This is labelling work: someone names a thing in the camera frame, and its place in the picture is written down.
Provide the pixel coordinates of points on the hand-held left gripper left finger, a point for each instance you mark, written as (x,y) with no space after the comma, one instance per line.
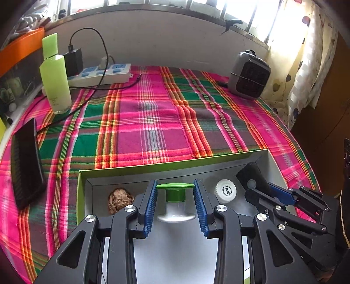
(150,207)

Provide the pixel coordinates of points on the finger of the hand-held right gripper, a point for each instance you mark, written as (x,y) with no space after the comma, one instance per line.
(280,194)
(255,198)

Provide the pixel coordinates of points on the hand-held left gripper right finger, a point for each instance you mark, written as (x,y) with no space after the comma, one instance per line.
(201,210)

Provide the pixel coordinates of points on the white and green spool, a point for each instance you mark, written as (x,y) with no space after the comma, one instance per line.
(175,210)

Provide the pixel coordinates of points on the green white cardboard box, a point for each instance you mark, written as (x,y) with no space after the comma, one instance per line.
(180,169)

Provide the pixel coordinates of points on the brown walnut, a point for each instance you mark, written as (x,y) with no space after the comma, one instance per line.
(120,200)

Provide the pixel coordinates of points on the white round cap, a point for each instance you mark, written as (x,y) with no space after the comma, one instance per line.
(225,191)

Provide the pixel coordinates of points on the pink green plaid cloth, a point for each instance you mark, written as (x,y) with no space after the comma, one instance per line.
(153,128)

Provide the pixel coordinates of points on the grey space heater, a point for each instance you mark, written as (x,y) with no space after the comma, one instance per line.
(248,76)

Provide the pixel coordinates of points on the cream heart print curtain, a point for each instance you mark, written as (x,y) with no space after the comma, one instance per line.
(306,68)

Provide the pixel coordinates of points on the black phone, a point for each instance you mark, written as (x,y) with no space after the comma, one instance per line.
(27,163)

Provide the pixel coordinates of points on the white blue power strip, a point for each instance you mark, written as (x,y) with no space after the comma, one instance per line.
(120,76)

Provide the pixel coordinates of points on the white plug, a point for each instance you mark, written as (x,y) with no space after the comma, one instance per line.
(103,62)

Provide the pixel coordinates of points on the light green plastic bottle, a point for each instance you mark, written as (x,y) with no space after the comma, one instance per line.
(56,82)

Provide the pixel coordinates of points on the black charger adapter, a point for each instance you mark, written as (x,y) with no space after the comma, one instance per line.
(73,62)

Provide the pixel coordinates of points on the barred window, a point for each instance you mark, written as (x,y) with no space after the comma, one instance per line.
(191,6)

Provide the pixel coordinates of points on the white grey gloves pile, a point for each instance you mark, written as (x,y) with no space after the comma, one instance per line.
(30,23)

